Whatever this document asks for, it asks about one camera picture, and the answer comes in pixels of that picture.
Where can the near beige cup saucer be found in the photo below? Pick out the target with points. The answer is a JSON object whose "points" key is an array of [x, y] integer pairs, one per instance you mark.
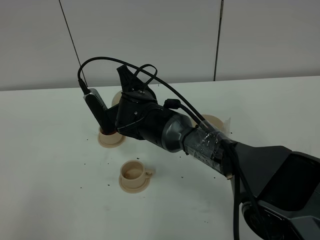
{"points": [[133, 190]]}

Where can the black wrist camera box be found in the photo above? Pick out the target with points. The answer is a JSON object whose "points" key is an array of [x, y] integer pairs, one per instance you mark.
{"points": [[106, 117]]}

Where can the beige teapot saucer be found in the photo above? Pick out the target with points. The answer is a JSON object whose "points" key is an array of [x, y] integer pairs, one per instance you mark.
{"points": [[215, 121]]}

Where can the beige ceramic teapot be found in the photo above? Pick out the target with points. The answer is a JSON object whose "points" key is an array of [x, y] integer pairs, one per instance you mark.
{"points": [[116, 98]]}

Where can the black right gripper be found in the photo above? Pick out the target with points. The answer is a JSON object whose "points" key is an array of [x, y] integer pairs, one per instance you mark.
{"points": [[140, 116]]}

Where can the beige teacup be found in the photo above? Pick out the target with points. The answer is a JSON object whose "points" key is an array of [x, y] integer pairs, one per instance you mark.
{"points": [[107, 131], [134, 173]]}

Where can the beige cup saucer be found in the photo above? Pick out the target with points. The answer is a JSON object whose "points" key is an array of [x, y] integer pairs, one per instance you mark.
{"points": [[110, 140], [133, 190]]}

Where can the far beige cup saucer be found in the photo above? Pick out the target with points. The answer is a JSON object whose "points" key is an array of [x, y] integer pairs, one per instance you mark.
{"points": [[110, 140]]}

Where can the far beige teacup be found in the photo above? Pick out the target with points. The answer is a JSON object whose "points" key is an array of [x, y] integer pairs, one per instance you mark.
{"points": [[107, 131]]}

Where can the near beige teacup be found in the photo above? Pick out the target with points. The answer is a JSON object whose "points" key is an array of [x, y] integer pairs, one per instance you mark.
{"points": [[134, 173]]}

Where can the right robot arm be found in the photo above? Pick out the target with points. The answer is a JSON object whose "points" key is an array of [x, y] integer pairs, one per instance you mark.
{"points": [[277, 190]]}

